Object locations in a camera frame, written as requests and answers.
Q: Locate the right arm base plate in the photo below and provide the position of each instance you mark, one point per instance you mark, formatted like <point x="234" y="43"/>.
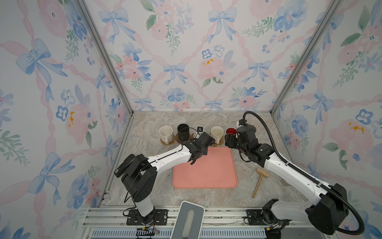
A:
<point x="254" y="217"/>

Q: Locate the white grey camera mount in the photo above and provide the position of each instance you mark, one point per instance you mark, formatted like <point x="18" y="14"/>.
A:
<point x="189" y="221"/>

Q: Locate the black mug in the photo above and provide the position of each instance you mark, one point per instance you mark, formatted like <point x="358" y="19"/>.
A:
<point x="183" y="131"/>

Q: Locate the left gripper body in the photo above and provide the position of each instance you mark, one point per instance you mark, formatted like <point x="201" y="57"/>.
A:
<point x="205" y="152"/>

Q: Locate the grey mug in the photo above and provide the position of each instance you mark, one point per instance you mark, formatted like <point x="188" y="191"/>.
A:
<point x="251" y="128"/>

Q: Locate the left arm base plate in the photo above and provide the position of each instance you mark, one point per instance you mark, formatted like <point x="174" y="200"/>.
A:
<point x="158" y="217"/>

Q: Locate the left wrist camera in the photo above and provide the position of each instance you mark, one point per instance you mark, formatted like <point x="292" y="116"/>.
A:
<point x="198" y="132"/>

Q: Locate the cork paw coaster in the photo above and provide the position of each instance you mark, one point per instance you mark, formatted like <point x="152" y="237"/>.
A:
<point x="221" y="142"/>

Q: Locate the white speckled mug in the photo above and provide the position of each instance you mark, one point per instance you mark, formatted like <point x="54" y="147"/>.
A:
<point x="166" y="133"/>

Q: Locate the wooden mallet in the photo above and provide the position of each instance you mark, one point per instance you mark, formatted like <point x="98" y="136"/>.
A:
<point x="262" y="174"/>

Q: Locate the black stapler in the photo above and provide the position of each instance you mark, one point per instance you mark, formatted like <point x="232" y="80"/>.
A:
<point x="124" y="165"/>

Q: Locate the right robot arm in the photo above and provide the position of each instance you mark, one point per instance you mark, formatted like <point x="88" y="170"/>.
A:
<point x="327" y="205"/>

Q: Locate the pink tray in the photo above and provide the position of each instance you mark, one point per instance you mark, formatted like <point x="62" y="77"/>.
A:
<point x="212" y="171"/>

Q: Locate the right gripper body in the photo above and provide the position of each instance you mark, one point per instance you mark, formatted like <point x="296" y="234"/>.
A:
<point x="233" y="143"/>

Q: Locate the rattan woven coaster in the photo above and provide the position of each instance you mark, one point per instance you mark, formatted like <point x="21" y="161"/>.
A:
<point x="168" y="142"/>

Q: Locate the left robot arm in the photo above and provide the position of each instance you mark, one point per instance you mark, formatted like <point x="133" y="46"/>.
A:
<point x="138" y="173"/>

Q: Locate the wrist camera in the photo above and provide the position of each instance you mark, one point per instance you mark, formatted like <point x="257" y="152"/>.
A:
<point x="198" y="132"/>
<point x="243" y="135"/>

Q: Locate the cream white mug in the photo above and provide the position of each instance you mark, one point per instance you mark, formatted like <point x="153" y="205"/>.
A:
<point x="217" y="133"/>

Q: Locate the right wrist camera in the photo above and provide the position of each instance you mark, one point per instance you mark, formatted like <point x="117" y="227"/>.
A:
<point x="243" y="135"/>

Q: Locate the pink mug red inside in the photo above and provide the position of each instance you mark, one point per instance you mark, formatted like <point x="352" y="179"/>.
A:
<point x="231" y="130"/>

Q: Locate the plain wooden round coaster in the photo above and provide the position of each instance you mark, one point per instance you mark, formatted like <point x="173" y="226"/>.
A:
<point x="178" y="139"/>

